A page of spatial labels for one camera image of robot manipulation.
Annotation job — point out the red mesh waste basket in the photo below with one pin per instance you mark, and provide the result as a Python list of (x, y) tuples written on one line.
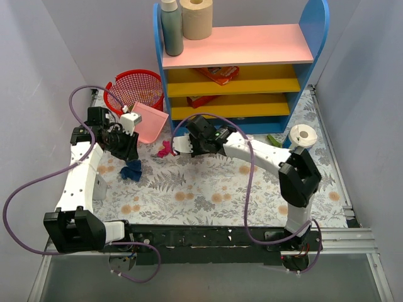
[(138, 86)]

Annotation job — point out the orange snack box upper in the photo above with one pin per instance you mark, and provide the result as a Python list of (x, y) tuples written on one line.
[(220, 75)]

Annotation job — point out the beige paper roll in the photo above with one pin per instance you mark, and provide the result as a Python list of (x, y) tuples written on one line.
[(197, 19)]

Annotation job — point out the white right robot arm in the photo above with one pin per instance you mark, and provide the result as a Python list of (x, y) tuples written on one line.
[(295, 169)]

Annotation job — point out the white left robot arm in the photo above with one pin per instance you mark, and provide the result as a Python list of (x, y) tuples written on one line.
[(72, 226)]

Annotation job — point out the magenta paper scrap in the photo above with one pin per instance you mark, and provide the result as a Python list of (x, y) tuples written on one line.
[(166, 150)]

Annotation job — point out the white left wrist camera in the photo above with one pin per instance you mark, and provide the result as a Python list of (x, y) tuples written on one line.
[(128, 122)]

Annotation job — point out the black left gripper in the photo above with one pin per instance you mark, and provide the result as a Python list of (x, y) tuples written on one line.
[(130, 146)]

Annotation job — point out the pink dustpan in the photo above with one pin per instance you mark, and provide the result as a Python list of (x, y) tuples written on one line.
[(153, 121)]

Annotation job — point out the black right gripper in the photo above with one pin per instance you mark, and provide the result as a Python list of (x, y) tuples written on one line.
[(195, 145)]

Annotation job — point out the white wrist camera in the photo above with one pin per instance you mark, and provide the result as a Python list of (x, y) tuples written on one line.
[(128, 122), (182, 145)]

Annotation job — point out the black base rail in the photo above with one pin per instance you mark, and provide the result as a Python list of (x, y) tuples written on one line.
[(190, 244)]

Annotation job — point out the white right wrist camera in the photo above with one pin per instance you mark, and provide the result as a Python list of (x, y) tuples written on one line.
[(182, 145)]

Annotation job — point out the grey green bottle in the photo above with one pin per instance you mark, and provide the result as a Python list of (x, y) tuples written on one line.
[(171, 21)]

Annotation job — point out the green paper scrap near roll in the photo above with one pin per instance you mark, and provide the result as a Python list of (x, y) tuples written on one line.
[(273, 141)]

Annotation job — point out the red box lower shelf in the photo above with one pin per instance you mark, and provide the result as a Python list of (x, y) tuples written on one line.
[(197, 101)]

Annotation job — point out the blue paper scrap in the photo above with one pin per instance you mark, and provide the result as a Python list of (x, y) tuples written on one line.
[(132, 170)]

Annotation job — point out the blue wooden shelf unit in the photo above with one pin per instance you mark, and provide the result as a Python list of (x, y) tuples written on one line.
[(275, 63)]

